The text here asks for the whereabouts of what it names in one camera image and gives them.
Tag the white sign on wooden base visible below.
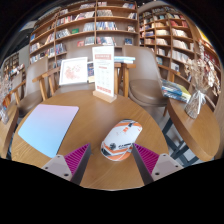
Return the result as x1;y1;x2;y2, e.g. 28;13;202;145
91;45;118;104

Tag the white framed floral picture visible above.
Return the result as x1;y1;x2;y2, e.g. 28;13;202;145
58;56;89;87

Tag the narrow distant bookshelf unit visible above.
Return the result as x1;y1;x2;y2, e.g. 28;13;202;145
2;51;26;79

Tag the white and orange computer mouse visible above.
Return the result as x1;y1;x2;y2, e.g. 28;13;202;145
100;119;143;162

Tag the tall wooden bookshelf unit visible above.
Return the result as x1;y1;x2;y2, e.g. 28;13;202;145
137;3;224;111

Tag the dark cover book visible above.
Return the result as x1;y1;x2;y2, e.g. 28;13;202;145
86;61;96;84

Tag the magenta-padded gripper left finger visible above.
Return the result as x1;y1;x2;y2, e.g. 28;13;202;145
41;143;92;186

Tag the stack of magazines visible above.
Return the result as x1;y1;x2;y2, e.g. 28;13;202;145
160;78;192;104

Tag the brown padded wooden armchair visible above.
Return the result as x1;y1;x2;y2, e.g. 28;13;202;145
32;44;136;101
121;44;173;109
11;57;51;118

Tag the round wooden side table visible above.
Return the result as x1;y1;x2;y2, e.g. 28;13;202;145
0;101;20;159
163;96;221;168

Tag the stack of blue books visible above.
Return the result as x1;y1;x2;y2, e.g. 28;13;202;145
113;55;137;65

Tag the blue-pink gradient mouse pad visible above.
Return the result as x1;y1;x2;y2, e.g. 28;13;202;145
17;103;80;159

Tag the glass vase with dried flowers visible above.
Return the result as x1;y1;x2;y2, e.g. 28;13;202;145
0;74;16;125
183;41;222;120

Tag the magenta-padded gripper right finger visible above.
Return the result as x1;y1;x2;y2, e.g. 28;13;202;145
131;143;184;186

